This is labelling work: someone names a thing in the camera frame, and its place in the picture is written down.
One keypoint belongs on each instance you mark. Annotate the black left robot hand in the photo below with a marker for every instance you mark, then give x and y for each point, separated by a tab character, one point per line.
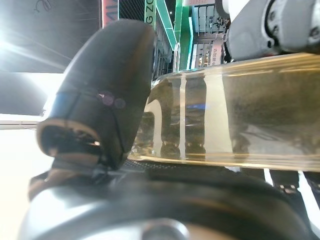
107	87

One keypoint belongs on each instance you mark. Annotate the clear bottle with yellow drink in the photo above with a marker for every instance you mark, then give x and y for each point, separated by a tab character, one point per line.
250	112

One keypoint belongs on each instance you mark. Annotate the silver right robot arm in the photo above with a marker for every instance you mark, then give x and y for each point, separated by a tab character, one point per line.
270	27

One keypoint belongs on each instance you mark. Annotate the green frame structure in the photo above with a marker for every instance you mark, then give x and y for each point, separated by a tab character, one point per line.
185	37

